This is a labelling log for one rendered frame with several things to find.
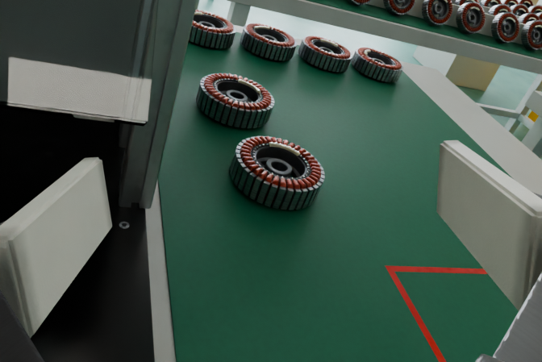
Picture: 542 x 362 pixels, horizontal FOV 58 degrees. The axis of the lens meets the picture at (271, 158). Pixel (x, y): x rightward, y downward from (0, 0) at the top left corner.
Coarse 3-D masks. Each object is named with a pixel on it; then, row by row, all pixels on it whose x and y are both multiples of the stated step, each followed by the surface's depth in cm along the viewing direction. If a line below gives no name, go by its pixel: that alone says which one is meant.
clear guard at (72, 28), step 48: (0, 0) 13; (48, 0) 14; (96, 0) 14; (144, 0) 15; (0, 48) 13; (48, 48) 13; (96, 48) 14; (144, 48) 14; (0, 96) 13; (48, 96) 13; (96, 96) 14; (144, 96) 14
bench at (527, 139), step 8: (536, 96) 140; (528, 104) 142; (536, 104) 140; (536, 112) 139; (536, 120) 143; (536, 128) 143; (528, 136) 145; (536, 136) 142; (528, 144) 145; (536, 144) 142; (536, 152) 144
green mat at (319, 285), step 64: (192, 64) 83; (256, 64) 92; (192, 128) 66; (256, 128) 71; (320, 128) 77; (384, 128) 85; (448, 128) 94; (192, 192) 54; (320, 192) 62; (384, 192) 67; (192, 256) 46; (256, 256) 49; (320, 256) 52; (384, 256) 55; (448, 256) 59; (192, 320) 40; (256, 320) 42; (320, 320) 44; (384, 320) 47; (448, 320) 50; (512, 320) 53
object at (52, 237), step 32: (96, 160) 18; (64, 192) 15; (96, 192) 18; (32, 224) 13; (64, 224) 15; (96, 224) 18; (0, 256) 12; (32, 256) 13; (64, 256) 15; (0, 288) 12; (32, 288) 13; (64, 288) 15; (32, 320) 13
